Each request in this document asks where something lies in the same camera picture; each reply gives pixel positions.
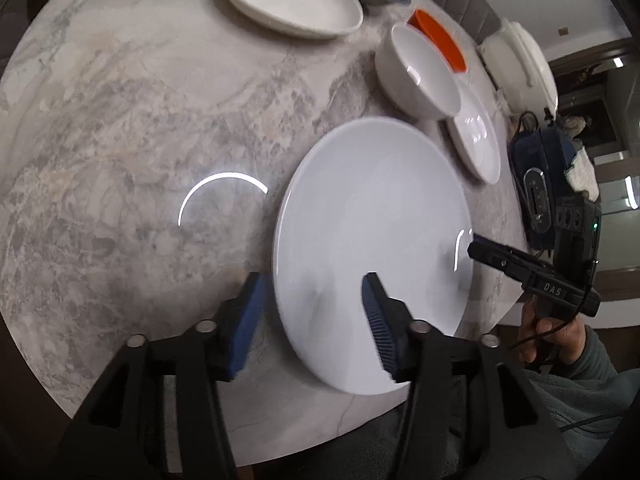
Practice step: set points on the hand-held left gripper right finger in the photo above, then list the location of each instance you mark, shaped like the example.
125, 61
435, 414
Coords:
377, 320

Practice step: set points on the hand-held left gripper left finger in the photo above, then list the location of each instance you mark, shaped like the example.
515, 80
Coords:
247, 320

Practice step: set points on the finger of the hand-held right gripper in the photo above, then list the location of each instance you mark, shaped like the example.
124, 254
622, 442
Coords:
515, 251
492, 260

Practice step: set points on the large white plate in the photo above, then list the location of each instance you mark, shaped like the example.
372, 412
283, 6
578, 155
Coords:
370, 210

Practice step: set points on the orange bowl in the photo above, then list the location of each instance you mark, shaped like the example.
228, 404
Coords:
440, 35

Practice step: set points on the person's right forearm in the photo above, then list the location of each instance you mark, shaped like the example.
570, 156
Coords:
595, 365

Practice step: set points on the person's right hand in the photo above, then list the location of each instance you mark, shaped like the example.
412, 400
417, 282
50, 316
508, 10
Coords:
565, 340

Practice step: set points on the white cloth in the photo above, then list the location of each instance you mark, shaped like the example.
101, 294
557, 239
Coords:
582, 175

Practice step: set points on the dark blue appliance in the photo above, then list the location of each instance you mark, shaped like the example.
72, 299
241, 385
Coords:
545, 160

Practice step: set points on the small white plate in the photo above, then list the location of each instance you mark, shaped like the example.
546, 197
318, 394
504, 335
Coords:
475, 140

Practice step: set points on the dark wooden cabinet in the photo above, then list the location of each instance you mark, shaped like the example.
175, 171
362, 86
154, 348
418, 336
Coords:
595, 90

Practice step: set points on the white rice cooker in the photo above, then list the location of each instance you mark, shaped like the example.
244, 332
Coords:
520, 65

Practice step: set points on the person's grey-green sweater torso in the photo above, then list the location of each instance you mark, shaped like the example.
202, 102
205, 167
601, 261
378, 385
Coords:
575, 430

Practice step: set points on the white bowl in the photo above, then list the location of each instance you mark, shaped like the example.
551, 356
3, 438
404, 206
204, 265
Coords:
400, 75

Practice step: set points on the grey upholstered chair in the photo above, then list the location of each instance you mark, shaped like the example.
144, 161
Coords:
460, 0

